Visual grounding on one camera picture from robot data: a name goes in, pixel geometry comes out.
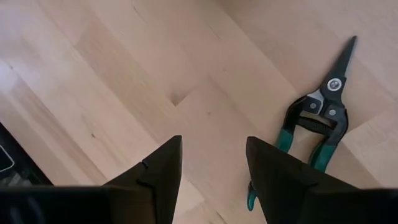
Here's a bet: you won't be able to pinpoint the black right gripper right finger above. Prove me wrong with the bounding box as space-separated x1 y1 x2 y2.
245 136 358 224

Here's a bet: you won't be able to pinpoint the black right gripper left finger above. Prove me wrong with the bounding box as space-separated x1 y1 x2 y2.
104 134 183 224

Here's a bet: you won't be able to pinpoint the green handle pruning shears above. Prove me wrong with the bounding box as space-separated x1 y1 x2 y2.
246 35 358 212

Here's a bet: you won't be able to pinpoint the black aluminium table frame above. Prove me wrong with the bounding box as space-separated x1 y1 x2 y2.
0 122 53 187

